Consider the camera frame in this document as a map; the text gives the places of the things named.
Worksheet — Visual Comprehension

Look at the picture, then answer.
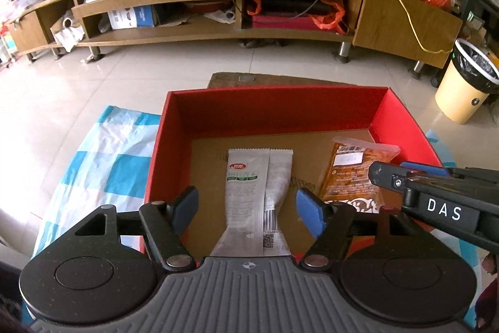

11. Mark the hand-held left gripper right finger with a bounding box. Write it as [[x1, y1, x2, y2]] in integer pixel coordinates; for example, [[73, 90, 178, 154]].
[[296, 188, 427, 268]]

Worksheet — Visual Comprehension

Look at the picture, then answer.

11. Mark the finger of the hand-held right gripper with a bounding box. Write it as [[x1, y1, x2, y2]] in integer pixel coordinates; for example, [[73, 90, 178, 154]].
[[368, 161, 419, 197], [401, 161, 451, 178]]

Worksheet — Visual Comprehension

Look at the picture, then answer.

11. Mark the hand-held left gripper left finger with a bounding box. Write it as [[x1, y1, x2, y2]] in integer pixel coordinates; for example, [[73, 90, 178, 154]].
[[74, 187, 200, 273]]

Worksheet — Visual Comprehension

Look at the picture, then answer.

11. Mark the orange clear snack packet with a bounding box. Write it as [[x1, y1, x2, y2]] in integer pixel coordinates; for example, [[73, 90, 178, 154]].
[[317, 136, 401, 214]]

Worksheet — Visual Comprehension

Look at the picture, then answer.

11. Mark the white green-label snack packet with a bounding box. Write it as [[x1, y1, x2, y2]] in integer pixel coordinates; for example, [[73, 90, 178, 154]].
[[211, 148, 294, 257]]

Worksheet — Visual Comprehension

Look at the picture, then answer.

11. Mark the red cardboard box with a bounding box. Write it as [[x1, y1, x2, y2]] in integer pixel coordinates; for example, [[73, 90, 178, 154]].
[[144, 85, 445, 267]]

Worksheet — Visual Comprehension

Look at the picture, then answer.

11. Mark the cream trash bin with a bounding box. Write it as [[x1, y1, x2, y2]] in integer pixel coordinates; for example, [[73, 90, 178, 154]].
[[434, 38, 499, 125]]

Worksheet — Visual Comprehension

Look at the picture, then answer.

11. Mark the brown wooden stool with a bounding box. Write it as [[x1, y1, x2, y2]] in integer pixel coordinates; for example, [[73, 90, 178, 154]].
[[206, 72, 351, 90]]

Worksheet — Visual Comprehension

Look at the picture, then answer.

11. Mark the wooden TV cabinet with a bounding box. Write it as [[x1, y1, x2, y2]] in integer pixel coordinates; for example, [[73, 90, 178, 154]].
[[8, 0, 464, 70]]

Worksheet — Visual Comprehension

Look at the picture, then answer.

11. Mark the orange plastic bag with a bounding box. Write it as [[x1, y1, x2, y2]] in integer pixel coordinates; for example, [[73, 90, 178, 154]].
[[245, 0, 347, 35]]

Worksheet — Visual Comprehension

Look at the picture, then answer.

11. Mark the red flat box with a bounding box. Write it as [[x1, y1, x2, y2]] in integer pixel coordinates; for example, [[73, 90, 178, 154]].
[[251, 15, 340, 32]]

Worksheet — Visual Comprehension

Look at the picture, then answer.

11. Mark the blue white carton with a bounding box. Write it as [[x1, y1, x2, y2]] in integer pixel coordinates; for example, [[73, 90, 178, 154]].
[[108, 5, 157, 30]]

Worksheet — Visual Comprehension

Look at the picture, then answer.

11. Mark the white paper bag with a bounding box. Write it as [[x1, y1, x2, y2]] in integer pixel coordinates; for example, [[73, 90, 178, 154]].
[[51, 25, 84, 53]]

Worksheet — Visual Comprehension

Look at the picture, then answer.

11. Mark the white storage trolley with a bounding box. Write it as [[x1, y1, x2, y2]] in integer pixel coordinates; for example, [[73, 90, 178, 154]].
[[0, 21, 18, 64]]

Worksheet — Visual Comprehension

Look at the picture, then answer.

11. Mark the yellow cable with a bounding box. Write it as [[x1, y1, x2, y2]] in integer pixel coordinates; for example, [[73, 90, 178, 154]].
[[339, 0, 453, 55]]

